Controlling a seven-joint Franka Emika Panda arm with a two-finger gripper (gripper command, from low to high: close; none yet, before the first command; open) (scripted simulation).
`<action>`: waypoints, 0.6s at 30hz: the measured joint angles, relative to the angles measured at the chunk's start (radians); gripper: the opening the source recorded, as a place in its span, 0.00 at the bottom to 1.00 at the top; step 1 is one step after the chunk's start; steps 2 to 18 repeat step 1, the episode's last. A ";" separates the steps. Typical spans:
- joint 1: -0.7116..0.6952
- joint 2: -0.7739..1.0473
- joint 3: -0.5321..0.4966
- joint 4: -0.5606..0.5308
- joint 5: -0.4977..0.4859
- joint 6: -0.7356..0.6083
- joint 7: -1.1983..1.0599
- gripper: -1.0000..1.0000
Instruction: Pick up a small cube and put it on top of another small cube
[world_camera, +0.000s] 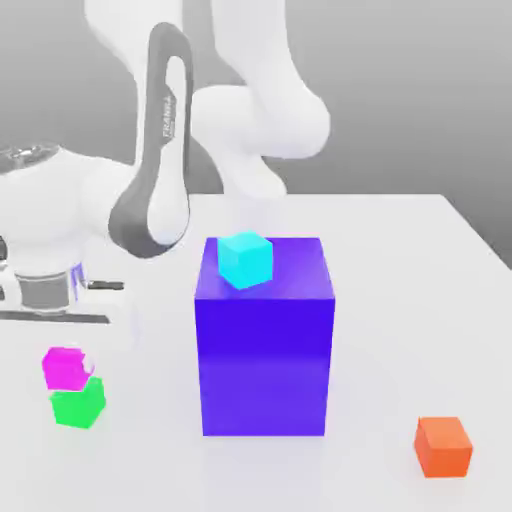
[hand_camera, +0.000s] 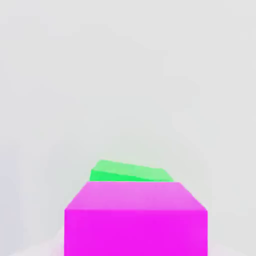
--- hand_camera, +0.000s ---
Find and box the small magenta cube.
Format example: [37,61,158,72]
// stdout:
[64,181,209,256]

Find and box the small green cube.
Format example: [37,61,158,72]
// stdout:
[89,159,175,183]

